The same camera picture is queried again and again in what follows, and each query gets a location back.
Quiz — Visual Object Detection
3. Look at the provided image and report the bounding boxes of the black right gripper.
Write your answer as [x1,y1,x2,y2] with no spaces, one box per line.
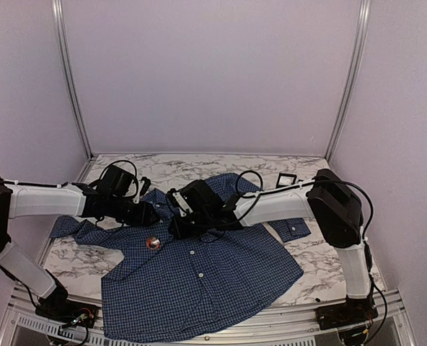
[167,209,213,240]

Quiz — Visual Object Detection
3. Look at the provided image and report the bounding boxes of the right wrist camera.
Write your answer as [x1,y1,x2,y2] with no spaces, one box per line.
[167,189,193,216]

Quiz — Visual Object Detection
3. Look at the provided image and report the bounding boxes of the aluminium frame post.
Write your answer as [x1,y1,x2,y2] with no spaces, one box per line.
[52,0,94,161]
[325,0,371,162]

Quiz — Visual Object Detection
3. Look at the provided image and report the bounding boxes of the blue checked button shirt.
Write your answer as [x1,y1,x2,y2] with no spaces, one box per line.
[50,189,309,339]

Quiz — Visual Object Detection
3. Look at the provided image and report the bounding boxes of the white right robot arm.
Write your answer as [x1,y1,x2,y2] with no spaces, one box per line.
[167,169,374,323]

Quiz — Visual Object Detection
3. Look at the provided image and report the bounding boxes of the aluminium front rail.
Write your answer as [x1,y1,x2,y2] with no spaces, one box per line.
[0,287,416,345]

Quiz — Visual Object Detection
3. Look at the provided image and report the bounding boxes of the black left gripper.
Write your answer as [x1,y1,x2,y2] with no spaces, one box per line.
[107,195,159,226]

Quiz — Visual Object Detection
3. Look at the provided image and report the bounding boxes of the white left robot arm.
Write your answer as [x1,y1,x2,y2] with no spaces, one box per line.
[0,167,159,321]

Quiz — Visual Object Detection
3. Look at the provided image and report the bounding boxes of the right aluminium frame post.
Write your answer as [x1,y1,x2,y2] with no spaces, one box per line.
[325,0,371,162]

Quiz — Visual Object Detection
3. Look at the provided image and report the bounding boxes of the left aluminium frame post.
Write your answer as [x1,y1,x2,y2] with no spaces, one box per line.
[52,0,94,161]

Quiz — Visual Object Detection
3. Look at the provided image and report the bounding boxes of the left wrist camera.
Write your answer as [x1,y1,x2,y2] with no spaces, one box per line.
[133,177,151,203]

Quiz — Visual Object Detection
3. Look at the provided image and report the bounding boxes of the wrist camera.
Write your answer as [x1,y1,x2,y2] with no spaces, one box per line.
[167,189,193,216]
[133,177,151,203]

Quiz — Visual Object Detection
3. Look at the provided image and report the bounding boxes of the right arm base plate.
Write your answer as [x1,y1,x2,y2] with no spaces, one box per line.
[315,290,379,330]

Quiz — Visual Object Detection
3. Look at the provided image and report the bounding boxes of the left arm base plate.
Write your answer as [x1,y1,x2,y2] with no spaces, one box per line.
[35,299,99,328]

